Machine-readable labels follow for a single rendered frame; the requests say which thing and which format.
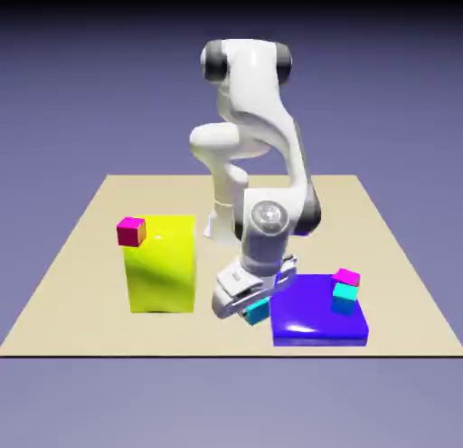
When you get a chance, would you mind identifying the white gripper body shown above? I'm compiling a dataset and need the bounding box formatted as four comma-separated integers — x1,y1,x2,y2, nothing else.
211,258,270,320

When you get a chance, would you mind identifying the small cyan cube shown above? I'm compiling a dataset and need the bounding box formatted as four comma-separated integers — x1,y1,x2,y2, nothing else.
241,298,271,327
330,281,360,317

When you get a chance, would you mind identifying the small magenta cube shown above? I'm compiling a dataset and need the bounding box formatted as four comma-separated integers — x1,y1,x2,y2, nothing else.
331,268,362,288
116,216,147,248

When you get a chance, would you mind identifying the large yellow box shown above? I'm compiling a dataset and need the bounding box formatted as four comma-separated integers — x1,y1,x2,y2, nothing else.
122,214,197,315

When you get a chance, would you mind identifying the large blue box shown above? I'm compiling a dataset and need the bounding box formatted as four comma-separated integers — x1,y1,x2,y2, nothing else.
269,272,370,348

